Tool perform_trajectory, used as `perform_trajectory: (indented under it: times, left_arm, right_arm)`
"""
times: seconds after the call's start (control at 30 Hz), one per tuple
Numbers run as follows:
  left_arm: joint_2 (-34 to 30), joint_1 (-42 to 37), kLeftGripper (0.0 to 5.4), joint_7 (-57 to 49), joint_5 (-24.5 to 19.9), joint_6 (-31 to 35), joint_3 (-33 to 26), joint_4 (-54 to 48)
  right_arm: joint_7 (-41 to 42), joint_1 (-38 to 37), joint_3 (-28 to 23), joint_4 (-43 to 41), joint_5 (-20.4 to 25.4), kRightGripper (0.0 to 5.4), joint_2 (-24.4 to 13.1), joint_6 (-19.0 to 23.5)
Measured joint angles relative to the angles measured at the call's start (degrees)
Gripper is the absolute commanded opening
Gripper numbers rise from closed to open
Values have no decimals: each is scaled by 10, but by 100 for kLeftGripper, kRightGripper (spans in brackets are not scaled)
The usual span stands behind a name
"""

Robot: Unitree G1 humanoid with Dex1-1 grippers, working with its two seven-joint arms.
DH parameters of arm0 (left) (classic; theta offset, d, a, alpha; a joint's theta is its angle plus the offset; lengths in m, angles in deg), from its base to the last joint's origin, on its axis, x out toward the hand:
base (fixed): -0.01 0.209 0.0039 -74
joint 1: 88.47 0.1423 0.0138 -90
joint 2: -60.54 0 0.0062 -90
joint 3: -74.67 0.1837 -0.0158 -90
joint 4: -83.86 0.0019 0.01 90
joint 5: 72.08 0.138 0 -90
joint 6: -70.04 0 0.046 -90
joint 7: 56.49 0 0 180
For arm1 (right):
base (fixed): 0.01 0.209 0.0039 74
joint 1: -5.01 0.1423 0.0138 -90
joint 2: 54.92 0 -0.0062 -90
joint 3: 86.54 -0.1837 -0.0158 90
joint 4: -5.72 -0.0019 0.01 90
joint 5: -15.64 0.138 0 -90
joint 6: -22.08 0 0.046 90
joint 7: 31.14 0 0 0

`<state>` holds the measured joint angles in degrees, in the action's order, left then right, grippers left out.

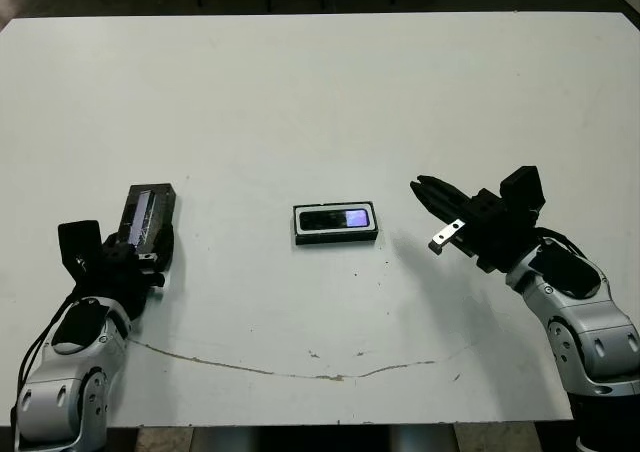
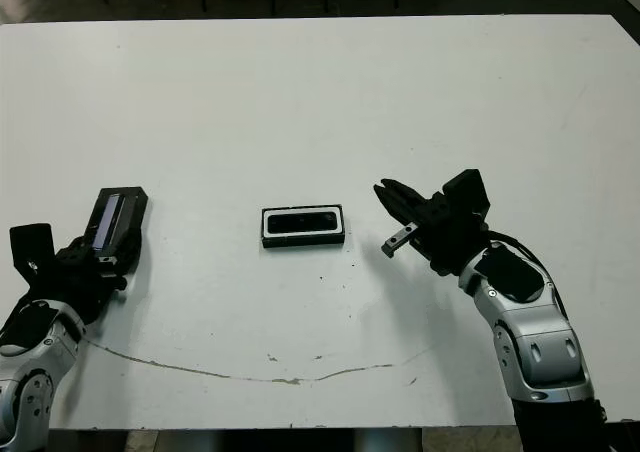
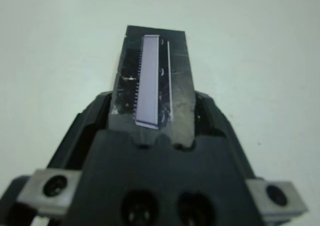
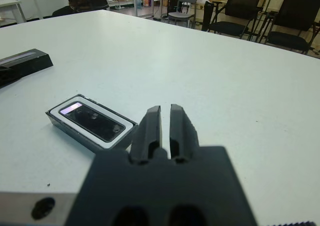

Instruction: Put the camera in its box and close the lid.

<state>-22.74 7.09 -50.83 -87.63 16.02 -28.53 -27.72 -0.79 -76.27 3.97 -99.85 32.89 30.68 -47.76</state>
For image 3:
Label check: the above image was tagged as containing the black box lid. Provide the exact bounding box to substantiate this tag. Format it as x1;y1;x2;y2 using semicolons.
108;24;196;149

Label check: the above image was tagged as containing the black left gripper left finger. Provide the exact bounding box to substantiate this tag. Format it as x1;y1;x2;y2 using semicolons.
47;90;113;171

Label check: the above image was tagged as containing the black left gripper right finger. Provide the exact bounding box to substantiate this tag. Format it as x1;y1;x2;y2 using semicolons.
193;91;257;182

